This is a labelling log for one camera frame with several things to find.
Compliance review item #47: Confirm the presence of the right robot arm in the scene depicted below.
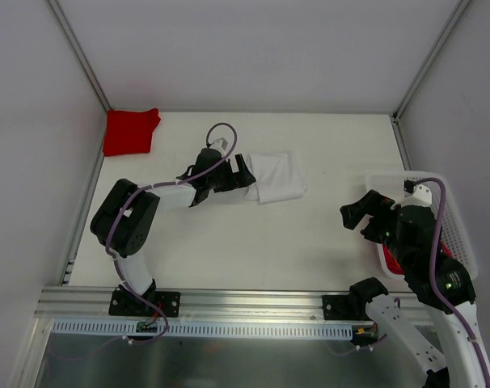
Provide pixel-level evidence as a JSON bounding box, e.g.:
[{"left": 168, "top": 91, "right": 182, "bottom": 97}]
[{"left": 340, "top": 181, "right": 490, "bottom": 387}]

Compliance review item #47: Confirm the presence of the purple cable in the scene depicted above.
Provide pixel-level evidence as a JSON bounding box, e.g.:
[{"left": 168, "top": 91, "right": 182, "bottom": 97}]
[
  {"left": 329, "top": 177, "right": 490, "bottom": 388},
  {"left": 105, "top": 123, "right": 240, "bottom": 347}
]

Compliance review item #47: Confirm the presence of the white t-shirt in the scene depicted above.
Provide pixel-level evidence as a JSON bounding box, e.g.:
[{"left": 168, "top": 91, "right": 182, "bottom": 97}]
[{"left": 243, "top": 150, "right": 308, "bottom": 205}]

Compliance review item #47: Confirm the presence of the white slotted cable duct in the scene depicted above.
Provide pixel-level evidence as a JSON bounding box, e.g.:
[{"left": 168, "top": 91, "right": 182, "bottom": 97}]
[{"left": 51, "top": 318, "right": 353, "bottom": 341}]

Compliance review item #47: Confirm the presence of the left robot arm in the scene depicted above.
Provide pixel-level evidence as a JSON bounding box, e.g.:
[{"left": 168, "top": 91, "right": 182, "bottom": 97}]
[{"left": 90, "top": 147, "right": 256, "bottom": 315}]

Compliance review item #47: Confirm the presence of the aluminium mounting rail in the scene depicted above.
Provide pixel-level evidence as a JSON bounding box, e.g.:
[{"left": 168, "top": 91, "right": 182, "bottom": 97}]
[{"left": 33, "top": 286, "right": 330, "bottom": 324}]

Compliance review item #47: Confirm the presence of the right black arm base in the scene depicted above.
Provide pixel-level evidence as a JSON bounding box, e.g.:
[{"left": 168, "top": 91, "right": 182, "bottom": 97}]
[{"left": 321, "top": 294, "right": 360, "bottom": 321}]

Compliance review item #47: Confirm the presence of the red folded t-shirt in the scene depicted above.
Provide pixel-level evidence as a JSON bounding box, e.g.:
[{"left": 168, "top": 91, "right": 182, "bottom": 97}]
[{"left": 103, "top": 108, "right": 161, "bottom": 157}]

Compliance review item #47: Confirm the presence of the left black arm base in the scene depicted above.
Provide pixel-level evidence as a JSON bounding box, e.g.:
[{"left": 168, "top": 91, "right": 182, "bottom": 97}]
[{"left": 108, "top": 287, "right": 181, "bottom": 318}]

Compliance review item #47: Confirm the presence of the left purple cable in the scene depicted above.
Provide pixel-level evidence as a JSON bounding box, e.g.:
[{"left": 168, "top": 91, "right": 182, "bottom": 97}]
[{"left": 105, "top": 123, "right": 240, "bottom": 347}]

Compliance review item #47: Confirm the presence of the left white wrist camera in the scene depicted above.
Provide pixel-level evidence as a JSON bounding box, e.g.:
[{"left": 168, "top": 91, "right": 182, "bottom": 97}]
[{"left": 208, "top": 137, "right": 229, "bottom": 157}]

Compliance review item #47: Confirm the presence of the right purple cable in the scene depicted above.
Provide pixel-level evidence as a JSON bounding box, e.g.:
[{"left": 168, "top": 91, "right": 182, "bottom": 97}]
[{"left": 329, "top": 177, "right": 490, "bottom": 388}]

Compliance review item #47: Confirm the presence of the white plastic laundry basket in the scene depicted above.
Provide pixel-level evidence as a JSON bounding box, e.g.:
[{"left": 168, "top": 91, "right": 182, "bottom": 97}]
[{"left": 365, "top": 171, "right": 479, "bottom": 280}]

